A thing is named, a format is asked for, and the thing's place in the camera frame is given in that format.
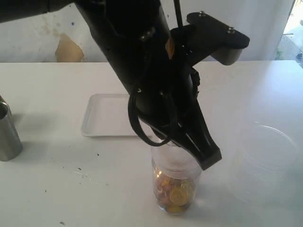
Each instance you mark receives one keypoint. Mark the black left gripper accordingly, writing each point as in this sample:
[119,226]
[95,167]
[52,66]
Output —
[168,101]

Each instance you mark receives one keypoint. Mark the clear dome lid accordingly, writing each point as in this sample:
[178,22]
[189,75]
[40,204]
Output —
[175,162]

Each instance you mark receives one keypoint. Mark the clear measuring jar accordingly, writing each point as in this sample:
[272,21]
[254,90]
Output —
[175,183]

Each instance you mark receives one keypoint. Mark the pile of coins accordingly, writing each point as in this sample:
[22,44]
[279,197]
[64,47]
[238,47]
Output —
[173,195]

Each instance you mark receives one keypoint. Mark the stainless steel cup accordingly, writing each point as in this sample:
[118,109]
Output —
[10,143]

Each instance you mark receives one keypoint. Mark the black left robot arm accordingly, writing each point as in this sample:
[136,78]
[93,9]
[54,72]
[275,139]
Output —
[113,25]

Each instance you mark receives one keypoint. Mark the large clear plastic container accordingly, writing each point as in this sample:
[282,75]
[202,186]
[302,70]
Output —
[262,160]

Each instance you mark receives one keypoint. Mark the white rectangular tray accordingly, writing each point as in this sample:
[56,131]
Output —
[107,116]

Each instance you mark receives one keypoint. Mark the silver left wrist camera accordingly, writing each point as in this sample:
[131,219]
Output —
[211,37]

